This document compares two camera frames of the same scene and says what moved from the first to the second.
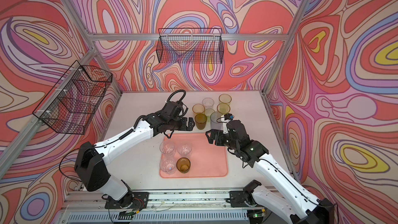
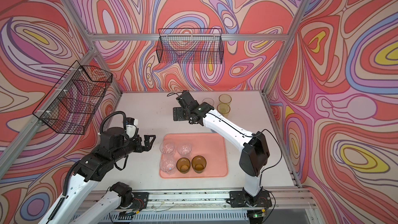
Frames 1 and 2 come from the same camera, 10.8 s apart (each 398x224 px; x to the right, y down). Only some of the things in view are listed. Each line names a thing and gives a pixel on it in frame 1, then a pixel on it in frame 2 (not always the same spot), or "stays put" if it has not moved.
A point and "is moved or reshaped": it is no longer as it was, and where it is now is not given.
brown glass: x=183 y=164 stays put
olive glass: x=200 y=120 is moved or reshaped
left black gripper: x=190 y=127 to x=147 y=145
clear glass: x=168 y=165 stays put
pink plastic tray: x=207 y=160 stays put
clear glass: x=184 y=150 stays put
